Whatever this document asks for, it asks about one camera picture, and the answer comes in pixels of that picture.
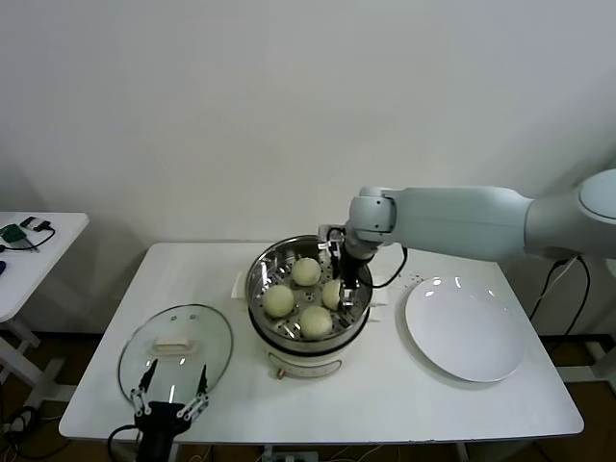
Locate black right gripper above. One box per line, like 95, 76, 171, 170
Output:
326, 249, 367, 310

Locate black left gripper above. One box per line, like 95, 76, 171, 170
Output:
128, 360, 212, 462

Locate white steamed baozi bun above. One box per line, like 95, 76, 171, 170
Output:
262, 284, 295, 319
291, 257, 322, 288
321, 280, 344, 310
298, 305, 333, 339

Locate glass lid with white handle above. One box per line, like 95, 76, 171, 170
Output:
117, 302, 235, 414

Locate stainless steel steamer basket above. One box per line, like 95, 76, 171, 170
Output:
232, 234, 389, 350

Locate dark crumb speckles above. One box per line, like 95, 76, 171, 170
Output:
389, 269, 424, 288

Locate white round plate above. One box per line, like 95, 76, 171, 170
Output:
403, 276, 526, 384

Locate white power strip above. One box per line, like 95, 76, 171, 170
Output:
262, 447, 321, 462

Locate white side table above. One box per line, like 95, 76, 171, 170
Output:
0, 211, 90, 400

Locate green small device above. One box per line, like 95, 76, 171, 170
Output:
0, 224, 28, 245

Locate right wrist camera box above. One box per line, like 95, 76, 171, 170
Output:
317, 223, 346, 254

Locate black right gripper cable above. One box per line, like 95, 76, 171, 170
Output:
370, 244, 409, 290

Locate tangled floor cables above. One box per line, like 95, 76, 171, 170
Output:
0, 406, 39, 439

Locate thin black cable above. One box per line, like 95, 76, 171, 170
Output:
0, 221, 57, 254

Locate black power adapter cable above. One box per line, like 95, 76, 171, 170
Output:
528, 254, 593, 338

